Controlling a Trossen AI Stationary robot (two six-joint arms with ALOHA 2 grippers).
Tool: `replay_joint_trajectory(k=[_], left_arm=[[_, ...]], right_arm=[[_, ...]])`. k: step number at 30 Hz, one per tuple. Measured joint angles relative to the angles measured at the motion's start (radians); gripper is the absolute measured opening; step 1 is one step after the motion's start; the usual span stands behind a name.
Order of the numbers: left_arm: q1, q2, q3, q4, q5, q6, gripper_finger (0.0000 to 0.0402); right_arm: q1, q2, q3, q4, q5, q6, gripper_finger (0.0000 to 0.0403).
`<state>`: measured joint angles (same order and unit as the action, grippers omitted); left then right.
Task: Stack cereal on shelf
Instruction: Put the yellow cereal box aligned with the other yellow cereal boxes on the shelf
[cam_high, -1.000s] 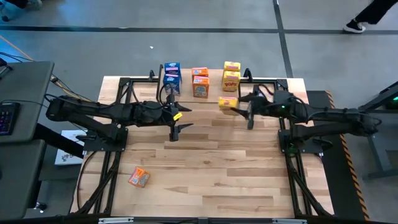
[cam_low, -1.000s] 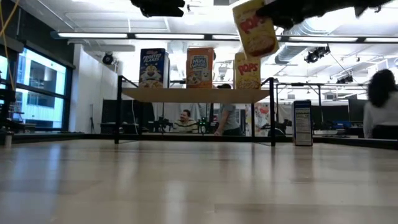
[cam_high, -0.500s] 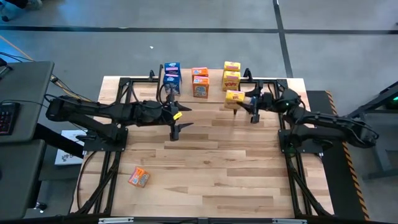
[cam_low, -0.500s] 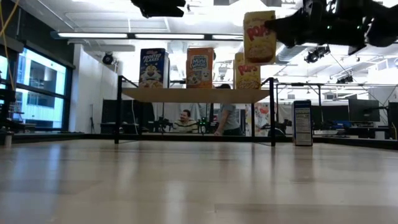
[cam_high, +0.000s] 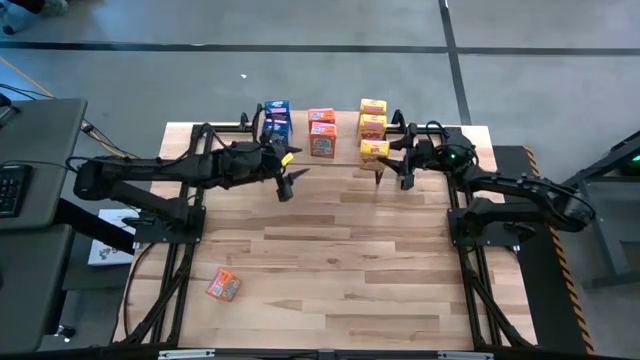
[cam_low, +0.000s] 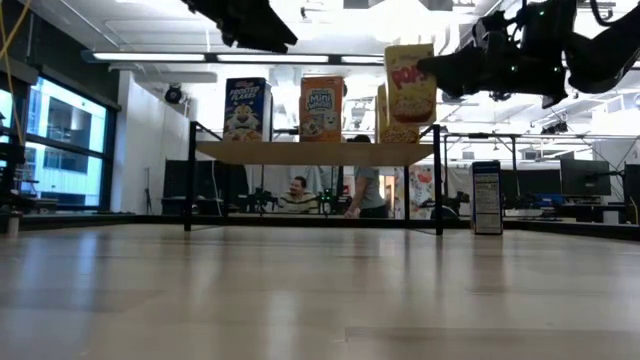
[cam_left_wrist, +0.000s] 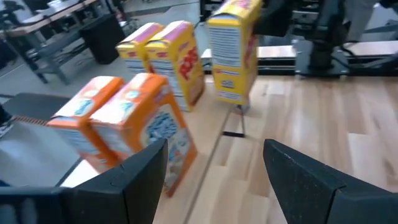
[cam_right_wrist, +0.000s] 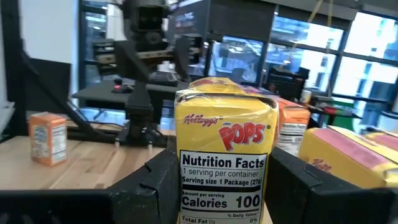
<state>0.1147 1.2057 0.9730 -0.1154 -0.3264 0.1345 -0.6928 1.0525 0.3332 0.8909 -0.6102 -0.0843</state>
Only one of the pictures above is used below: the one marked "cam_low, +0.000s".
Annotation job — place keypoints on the yellow Pops cereal box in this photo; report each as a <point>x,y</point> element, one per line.
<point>407,100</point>
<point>400,135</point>

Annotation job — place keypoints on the wooden shelf with black frame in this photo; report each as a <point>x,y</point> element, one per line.
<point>310,152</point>

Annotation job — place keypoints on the ceiling light bar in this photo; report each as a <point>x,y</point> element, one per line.
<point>272,58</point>

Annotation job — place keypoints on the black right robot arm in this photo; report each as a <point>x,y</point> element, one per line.
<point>605,55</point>

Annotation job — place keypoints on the person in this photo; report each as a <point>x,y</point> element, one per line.
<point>298,197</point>
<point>368,187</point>

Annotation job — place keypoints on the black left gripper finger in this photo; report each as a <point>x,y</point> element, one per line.
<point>255,30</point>

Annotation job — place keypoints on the black ceiling spotlight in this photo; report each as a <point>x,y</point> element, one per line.
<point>555,128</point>

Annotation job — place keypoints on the large window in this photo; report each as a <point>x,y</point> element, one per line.
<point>65,145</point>

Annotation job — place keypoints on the blue Frosted Flakes cereal box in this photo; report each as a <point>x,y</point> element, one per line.
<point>247,110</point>
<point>486,200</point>

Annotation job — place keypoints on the orange Mini Wheats cereal box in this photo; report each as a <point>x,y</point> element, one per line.
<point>321,110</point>

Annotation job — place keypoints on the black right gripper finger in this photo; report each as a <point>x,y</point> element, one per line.
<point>455,70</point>

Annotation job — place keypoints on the black metal rig frame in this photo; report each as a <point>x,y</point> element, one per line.
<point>100,220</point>

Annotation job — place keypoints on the dark computer monitor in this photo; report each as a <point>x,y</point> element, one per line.
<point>531,182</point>
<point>585,177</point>
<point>180,180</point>

